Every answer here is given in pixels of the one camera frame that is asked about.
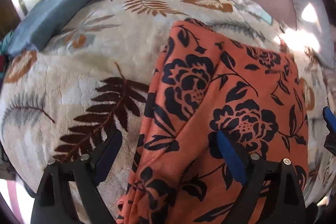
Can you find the turquoise patterned cloth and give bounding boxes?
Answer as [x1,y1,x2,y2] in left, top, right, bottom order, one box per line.
[0,31,14,55]

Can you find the cream leaf print blanket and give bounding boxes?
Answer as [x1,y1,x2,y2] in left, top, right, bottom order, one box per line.
[1,0,335,217]

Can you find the white teal small socks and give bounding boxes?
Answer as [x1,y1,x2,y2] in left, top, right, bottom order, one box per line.
[232,0,273,25]

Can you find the orange black floral blouse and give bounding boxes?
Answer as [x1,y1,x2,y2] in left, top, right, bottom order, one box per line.
[117,19,308,223]

